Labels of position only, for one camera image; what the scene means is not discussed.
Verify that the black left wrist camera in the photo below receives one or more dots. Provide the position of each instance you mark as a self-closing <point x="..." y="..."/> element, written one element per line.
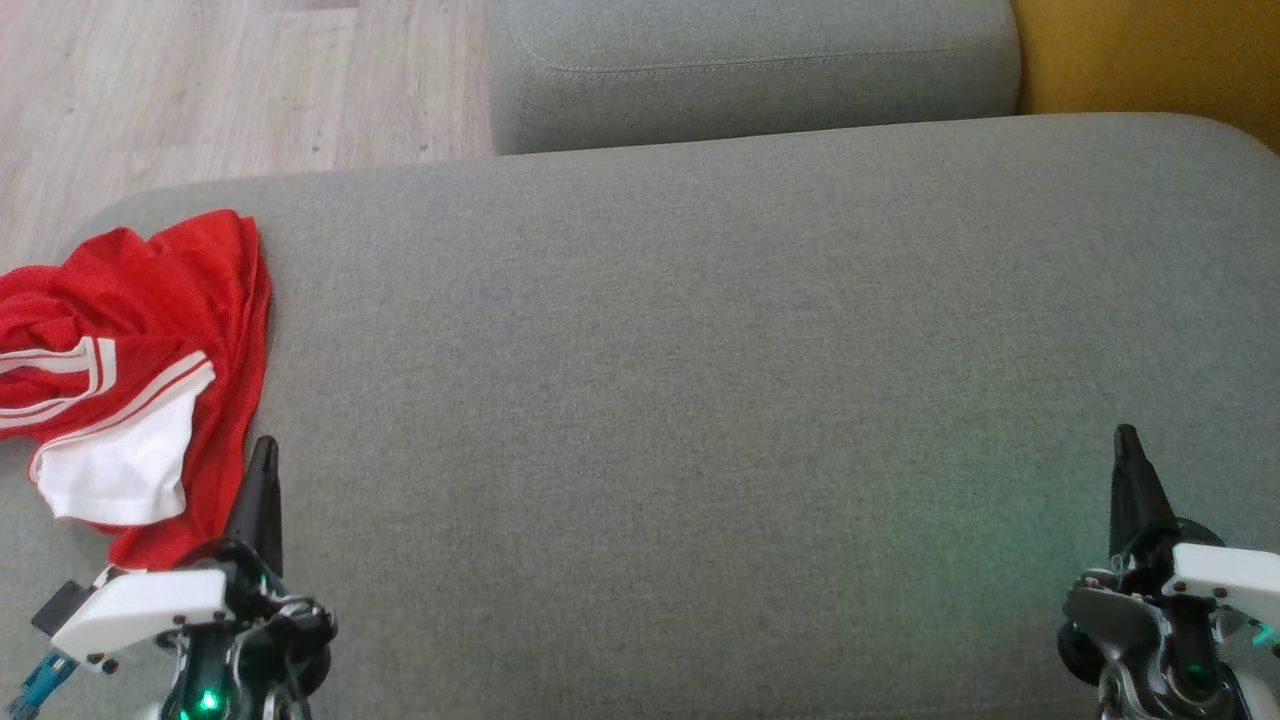
<point x="60" y="607"/>

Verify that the small grey sofa cushion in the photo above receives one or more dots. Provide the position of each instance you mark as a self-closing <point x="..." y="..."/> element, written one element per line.
<point x="750" y="60"/>

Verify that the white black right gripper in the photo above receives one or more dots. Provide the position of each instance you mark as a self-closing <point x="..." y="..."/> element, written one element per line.
<point x="1220" y="580"/>

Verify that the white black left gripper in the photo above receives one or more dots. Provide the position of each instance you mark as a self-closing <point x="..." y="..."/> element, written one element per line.
<point x="150" y="610"/>

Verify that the red white jersey top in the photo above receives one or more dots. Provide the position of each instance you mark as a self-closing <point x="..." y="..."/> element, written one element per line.
<point x="180" y="290"/>

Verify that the yellow sofa backrest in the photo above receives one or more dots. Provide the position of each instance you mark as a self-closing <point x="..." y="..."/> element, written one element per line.
<point x="1150" y="50"/>

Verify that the large grey sofa cushion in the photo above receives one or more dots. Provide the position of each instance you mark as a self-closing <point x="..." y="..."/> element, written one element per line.
<point x="650" y="400"/>

